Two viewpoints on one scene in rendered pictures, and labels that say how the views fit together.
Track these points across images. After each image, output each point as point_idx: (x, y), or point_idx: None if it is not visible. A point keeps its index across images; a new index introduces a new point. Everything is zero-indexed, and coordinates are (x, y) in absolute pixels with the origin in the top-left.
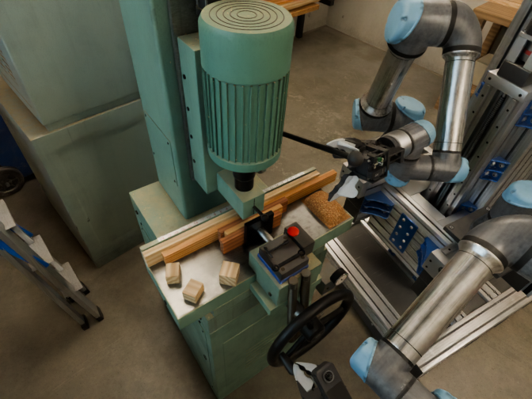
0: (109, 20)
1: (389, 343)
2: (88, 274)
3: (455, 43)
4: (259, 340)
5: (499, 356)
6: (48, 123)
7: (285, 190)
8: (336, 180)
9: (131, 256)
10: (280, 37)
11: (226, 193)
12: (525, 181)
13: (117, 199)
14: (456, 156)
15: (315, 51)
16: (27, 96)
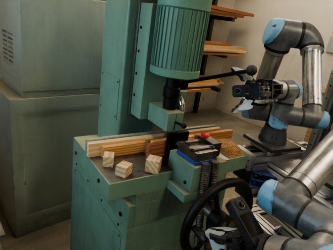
0: (85, 36)
1: (289, 177)
2: (6, 241)
3: (307, 42)
4: None
5: None
6: (26, 92)
7: (195, 131)
8: (225, 196)
9: (47, 231)
10: None
11: (154, 116)
12: None
13: (52, 171)
14: (319, 106)
15: (206, 120)
16: (18, 70)
